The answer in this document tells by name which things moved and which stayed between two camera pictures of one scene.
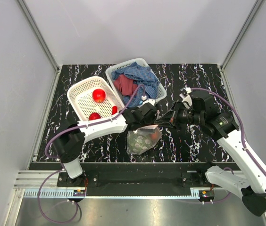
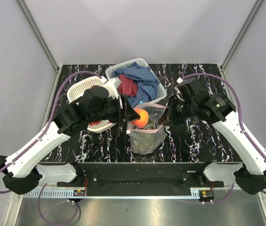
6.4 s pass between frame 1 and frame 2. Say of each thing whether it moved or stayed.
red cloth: stayed
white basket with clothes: stayed
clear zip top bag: moved
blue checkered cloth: stayed
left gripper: moved
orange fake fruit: moved
